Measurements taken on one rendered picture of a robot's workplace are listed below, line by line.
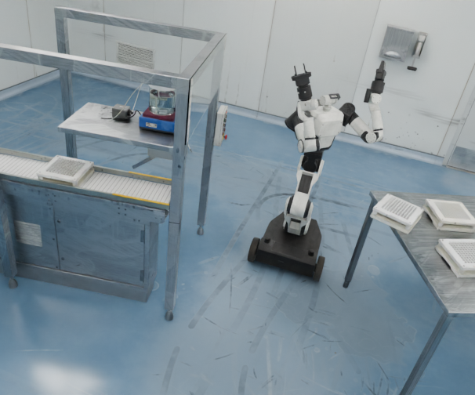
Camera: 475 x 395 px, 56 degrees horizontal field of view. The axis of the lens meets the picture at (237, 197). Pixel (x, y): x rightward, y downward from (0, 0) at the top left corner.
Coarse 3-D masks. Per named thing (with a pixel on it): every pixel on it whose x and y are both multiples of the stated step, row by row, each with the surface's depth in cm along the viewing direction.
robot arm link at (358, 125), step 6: (354, 120) 321; (360, 120) 321; (354, 126) 322; (360, 126) 319; (366, 126) 319; (360, 132) 320; (366, 132) 315; (372, 132) 312; (366, 138) 315; (372, 138) 312
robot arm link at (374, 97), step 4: (372, 88) 309; (376, 88) 307; (380, 88) 307; (368, 92) 310; (372, 92) 310; (376, 92) 309; (380, 92) 309; (364, 96) 312; (368, 96) 311; (372, 96) 306; (376, 96) 306; (380, 96) 306; (364, 100) 312; (368, 100) 312; (372, 100) 307; (376, 100) 306; (380, 100) 306
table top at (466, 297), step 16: (384, 192) 307; (400, 192) 310; (416, 224) 278; (432, 224) 281; (400, 240) 265; (416, 240) 264; (432, 240) 266; (416, 256) 250; (432, 256) 252; (432, 272) 240; (448, 272) 242; (432, 288) 231; (448, 288) 231; (464, 288) 232; (448, 304) 221; (464, 304) 222
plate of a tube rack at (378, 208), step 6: (384, 198) 286; (396, 198) 288; (378, 204) 279; (402, 204) 283; (378, 210) 274; (384, 210) 274; (420, 210) 279; (390, 216) 270; (396, 216) 269; (414, 216) 272; (402, 222) 267; (408, 222) 266; (414, 222) 267
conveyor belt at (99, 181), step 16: (0, 160) 283; (16, 160) 285; (32, 160) 288; (32, 176) 272; (96, 176) 281; (112, 176) 283; (112, 192) 268; (128, 192) 271; (144, 192) 273; (160, 192) 275
